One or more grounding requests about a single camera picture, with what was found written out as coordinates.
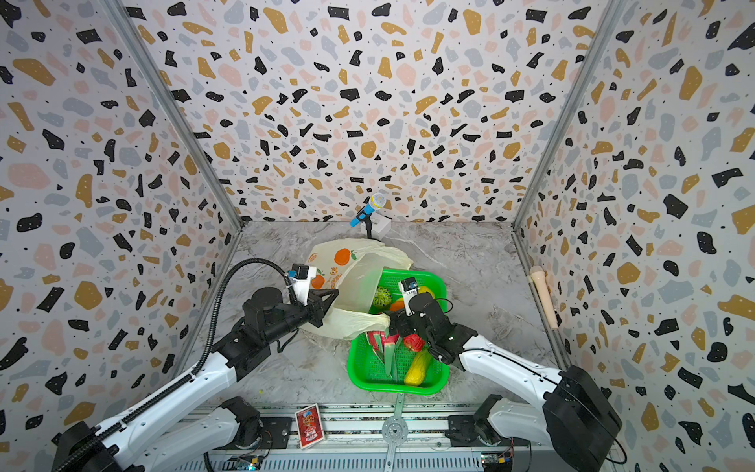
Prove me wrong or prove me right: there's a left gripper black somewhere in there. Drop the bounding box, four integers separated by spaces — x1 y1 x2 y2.
263 286 338 346

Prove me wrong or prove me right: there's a red apple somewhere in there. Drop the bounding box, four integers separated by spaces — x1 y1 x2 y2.
403 334 426 353

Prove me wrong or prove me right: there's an orange tangerine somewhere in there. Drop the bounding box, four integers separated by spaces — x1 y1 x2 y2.
389 299 405 312

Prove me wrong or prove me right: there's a cream plastic bag orange print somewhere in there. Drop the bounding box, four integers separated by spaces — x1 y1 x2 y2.
302 238 413 340

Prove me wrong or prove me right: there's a pink dragon fruit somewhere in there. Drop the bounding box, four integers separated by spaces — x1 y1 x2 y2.
366 330 400 382

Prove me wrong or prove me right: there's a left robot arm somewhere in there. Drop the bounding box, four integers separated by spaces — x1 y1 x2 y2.
52 287 339 471

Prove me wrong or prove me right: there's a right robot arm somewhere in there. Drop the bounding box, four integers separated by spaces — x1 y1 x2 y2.
389 293 622 471

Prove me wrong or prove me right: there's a green plastic basket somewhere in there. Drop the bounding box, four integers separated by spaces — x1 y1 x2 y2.
347 269 449 396

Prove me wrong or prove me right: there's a yellow lemon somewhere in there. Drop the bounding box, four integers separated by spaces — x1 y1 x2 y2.
418 286 436 299

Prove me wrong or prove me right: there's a green spiky fruit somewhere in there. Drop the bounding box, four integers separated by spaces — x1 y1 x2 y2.
372 286 393 311

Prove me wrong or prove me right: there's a round metal mounting plate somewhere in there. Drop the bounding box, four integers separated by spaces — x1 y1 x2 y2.
381 416 408 446

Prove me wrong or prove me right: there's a black microphone stand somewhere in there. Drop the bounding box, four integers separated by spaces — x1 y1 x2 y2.
363 214 375 240

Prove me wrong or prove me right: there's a red playing card box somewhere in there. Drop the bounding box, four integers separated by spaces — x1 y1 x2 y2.
295 404 324 448

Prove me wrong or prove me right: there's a blue toy microphone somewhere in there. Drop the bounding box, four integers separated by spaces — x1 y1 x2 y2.
350 193 387 227

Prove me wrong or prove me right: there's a beige wooden pestle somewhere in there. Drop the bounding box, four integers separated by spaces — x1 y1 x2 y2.
530 265 558 330

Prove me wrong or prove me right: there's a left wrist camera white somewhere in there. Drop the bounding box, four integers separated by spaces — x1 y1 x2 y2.
288 264 318 306

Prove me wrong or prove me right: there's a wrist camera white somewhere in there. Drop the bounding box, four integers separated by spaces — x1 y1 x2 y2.
398 277 420 305
288 264 318 306

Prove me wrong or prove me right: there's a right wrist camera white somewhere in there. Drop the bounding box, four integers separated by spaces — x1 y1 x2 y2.
398 277 420 305

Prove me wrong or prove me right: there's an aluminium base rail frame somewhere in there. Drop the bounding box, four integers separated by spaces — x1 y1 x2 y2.
114 400 621 472

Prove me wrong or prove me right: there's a black corrugated cable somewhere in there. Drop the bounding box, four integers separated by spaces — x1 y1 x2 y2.
51 258 296 472

